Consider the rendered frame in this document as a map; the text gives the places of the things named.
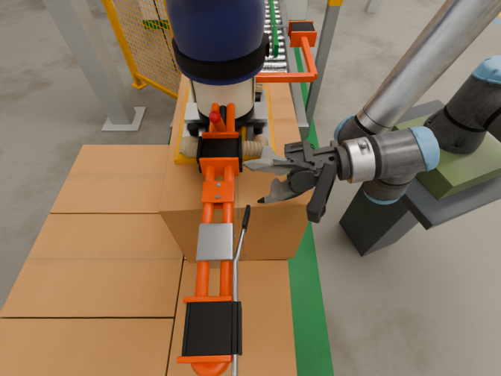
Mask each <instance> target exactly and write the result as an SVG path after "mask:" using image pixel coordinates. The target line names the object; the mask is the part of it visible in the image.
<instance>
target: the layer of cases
mask: <svg viewBox="0 0 501 376"><path fill-rule="evenodd" d="M168 150H169V145H83V146H82V148H81V151H80V153H79V155H78V157H77V159H76V161H75V163H74V165H73V167H72V169H71V171H70V173H69V175H68V177H67V179H66V181H65V183H64V185H63V187H62V189H61V191H60V193H59V195H58V197H57V199H56V201H55V203H54V205H53V207H52V209H51V211H50V214H49V215H48V217H47V219H46V221H45V223H44V225H43V227H42V229H41V231H40V234H39V236H38V237H37V240H36V242H35V243H34V246H33V248H32V249H31V252H30V254H29V255H28V258H27V260H26V261H25V264H24V266H23V267H22V270H21V272H20V273H19V276H18V278H17V279H16V282H15V284H14V285H13V288H12V290H11V291H10V294H9V296H8V297H7V300H6V302H5V303H4V306H3V308H2V309H1V312H0V317H1V318H4V319H0V376H199V375H197V374H196V373H195V372H194V371H193V369H192V367H191V365H190V363H187V364H182V363H176V360H177V357H182V355H181V353H182V345H183V332H184V325H185V317H186V305H185V304H184V303H183V298H184V297H195V282H196V274H197V265H198V264H197V263H189V262H188V261H187V259H186V257H185V256H184V254H183V252H182V251H181V249H180V247H179V245H178V244H177V242H176V240H175V239H174V237H173V235H172V234H171V231H170V230H169V229H168V226H167V225H166V223H165V222H164V220H163V218H162V216H161V215H160V213H159V206H160V198H161V193H162V188H163V181H164V176H165V171H166V163H167V158H168ZM238 301H240V302H241V303H242V356H239V355H238V376H297V365H296V356H295V346H294V329H293V320H292V303H291V293H290V284H289V267H288V260H287V259H272V260H243V261H239V262H238Z"/></svg>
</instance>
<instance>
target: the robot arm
mask: <svg viewBox="0 0 501 376"><path fill-rule="evenodd" d="M500 13H501V0H446V1H445V2H444V4H443V5H442V6H441V8H440V9H439V10H438V12H437V13H436V14H435V15H434V16H433V18H432V19H431V20H430V22H429V23H428V25H427V26H426V27H425V28H424V29H423V31H422V32H421V33H420V35H419V36H418V37H417V39H416V40H415V41H414V42H413V43H412V45H411V46H410V47H409V49H408V50H407V51H406V53H405V54H404V55H403V56H402V57H401V59H400V60H399V62H398V63H397V64H396V66H395V67H394V68H393V69H392V70H391V72H390V73H389V74H388V76H387V77H386V78H385V80H384V81H383V82H382V83H381V84H380V86H379V87H378V89H377V90H376V91H375V93H374V94H373V95H372V96H371V97H370V99H369V100H368V101H367V103H366V104H365V106H364V107H363V108H362V109H361V110H360V111H359V112H358V113H357V114H353V115H350V116H347V117H346V118H344V119H343V120H342V121H341V122H340V123H339V124H338V125H337V127H336V129H335V132H334V139H335V140H331V141H330V146H327V147H322V148H315V147H314V146H313V147H314V148H313V147H311V145H313V144H309V140H303V141H299V142H292V143H288V144H284V146H285V147H284V155H285V157H281V156H278V155H276V154H275V152H274V150H273V149H272V147H270V146H268V145H264V146H263V147H262V150H261V154H260V157H259V159H255V160H248V161H245V162H244V163H243V166H246V167H247V168H249V169H250V170H251V171H253V172H254V171H261V172H271V173H274V174H275V175H279V176H283V175H285V174H287V175H286V176H287V180H285V181H283V182H281V181H280V180H279V179H278V178H275V179H274V180H273V181H272V182H271V189H270V195H268V196H266V197H263V198H261V199H259V200H258V201H257V203H259V204H269V203H275V202H278V201H285V200H289V199H291V198H296V197H298V196H299V195H302V194H303V193H305V192H306V191H308V190H310V189H312V188H313V187H315V190H314V192H313V194H312V197H311V200H310V202H309V203H308V204H307V206H306V213H307V219H308V221H310V222H314V223H317V224H318V223H319V222H320V220H321V217H322V216H323V215H324V214H325V213H326V204H327V200H328V198H329V196H330V192H331V190H332V188H333V184H334V182H335V178H336V174H337V176H338V179H339V180H340V181H344V180H347V182H348V183H350V184H354V183H358V182H364V183H363V190H364V194H365V195H366V197H367V198H368V199H369V200H371V201H372V202H374V203H377V204H392V203H394V202H396V201H397V200H398V199H399V198H401V197H402V196H403V195H404V194H405V192H406V189H407V188H408V186H409V184H410V183H411V182H412V181H413V179H414V178H415V176H416V174H417V173H418V172H424V171H425V172H428V171H429V170H432V169H434V168H435V167H436V166H437V165H438V162H439V158H440V150H439V148H442V149H443V150H445V151H448V152H452V153H455V154H469V153H471V152H473V151H475V150H477V148H478V147H480V145H481V144H482V142H483V140H484V138H485V135H486V133H487V132H489V133H490V134H491V135H493V136H494V137H495V138H496V139H497V140H498V141H500V142H501V55H496V56H492V57H489V58H487V59H485V60H483V61H482V62H481V63H480V64H479V65H478V66H477V68H476V69H474V70H473V71H472V72H471V74H470V76H469V77H468V78H467V80H466V81H465V82H464V83H463V84H462V85H461V87H460V88H459V89H458V91H457V92H456V93H455V94H454V96H453V97H452V98H451V99H450V100H449V101H448V103H447V104H446V105H445V107H443V108H441V109H440V110H438V111H436V112H435V113H433V114H432V115H431V116H429V117H428V119H427V120H426V121H425V122H424V124H423V126H420V127H414V128H411V127H408V128H407V129H403V130H398V131H391V132H389V131H390V130H391V129H392V128H393V127H394V125H395V124H396V123H397V122H398V121H399V120H400V119H401V118H402V117H403V116H404V115H405V114H406V113H407V111H408V110H409V109H410V108H411V107H412V106H413V105H414V104H415V103H416V102H417V101H418V100H419V99H420V97H421V96H422V95H423V94H424V93H425V92H426V91H427V90H428V89H429V88H430V87H431V86H432V85H433V84H434V83H435V82H436V81H437V80H438V79H439V78H440V77H441V76H442V75H443V74H444V73H445V72H446V70H447V69H448V68H449V67H450V66H451V65H452V64H453V63H454V62H455V61H456V60H457V59H458V58H459V56H460V55H461V54H462V53H463V52H464V51H465V50H466V49H467V48H468V47H469V46H470V45H471V44H472V42H473V41H474V40H475V39H476V38H477V37H478V36H479V35H480V34H481V33H482V32H483V31H484V30H485V29H486V28H487V27H488V26H489V25H490V24H491V23H492V22H493V21H494V20H495V19H496V18H497V17H498V16H499V14H500ZM299 143H300V144H299ZM295 144H297V145H295ZM311 148H313V149H311Z"/></svg>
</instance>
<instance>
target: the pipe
mask: <svg viewBox="0 0 501 376"><path fill-rule="evenodd" d="M267 121H268V114H267V106H266V102H254V112H253V115H252V117H251V119H250V120H249V121H248V122H267ZM184 122H185V123H204V122H202V120H201V119H200V117H199V115H198V109H197V105H196V103H186V112H185V116H184Z"/></svg>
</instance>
